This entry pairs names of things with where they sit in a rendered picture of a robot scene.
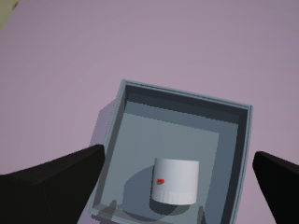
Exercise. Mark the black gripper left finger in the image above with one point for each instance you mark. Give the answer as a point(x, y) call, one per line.
point(51, 193)

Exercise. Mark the white cylinder with two slots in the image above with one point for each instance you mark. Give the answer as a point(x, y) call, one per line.
point(175, 181)

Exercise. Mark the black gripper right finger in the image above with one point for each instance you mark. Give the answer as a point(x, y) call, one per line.
point(279, 182)

